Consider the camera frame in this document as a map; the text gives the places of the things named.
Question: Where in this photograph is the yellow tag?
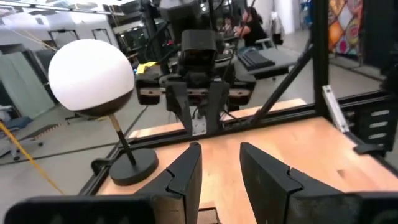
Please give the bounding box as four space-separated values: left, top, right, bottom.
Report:
136 61 158 75

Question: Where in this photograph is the black slotted box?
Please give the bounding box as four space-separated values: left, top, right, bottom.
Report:
345 93 398 153

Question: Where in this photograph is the black cable clip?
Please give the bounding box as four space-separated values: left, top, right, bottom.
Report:
91 157 109 175

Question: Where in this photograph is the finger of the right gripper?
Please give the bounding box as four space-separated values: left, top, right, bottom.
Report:
165 83 194 135
206 82 231 134

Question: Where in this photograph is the person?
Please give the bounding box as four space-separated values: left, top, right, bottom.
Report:
233 6 269 48

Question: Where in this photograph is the black aluminium frame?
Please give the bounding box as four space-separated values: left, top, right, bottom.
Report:
79 0 398 195

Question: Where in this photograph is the green partition panel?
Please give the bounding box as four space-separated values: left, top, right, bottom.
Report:
0 51 56 119

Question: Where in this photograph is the black keyboard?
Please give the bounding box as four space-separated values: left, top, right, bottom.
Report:
238 49 276 71

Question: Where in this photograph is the white globe lamp black stand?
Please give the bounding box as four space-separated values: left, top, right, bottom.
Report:
48 39 159 187

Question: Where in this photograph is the colourful wall art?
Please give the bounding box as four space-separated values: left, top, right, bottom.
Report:
328 0 365 57

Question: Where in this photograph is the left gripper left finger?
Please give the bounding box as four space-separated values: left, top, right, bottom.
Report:
136 141 203 224

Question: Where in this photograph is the silver angle strip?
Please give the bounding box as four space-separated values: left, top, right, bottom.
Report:
322 84 351 134

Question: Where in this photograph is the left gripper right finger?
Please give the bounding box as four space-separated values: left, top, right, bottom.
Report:
239 142 363 224

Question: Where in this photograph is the yellow hanging cable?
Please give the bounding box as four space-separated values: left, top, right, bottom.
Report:
0 121 65 195

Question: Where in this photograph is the silver mounting plate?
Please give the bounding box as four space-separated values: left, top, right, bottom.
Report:
191 116 208 136

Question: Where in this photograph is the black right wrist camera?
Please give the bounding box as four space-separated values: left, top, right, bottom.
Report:
180 29 218 68

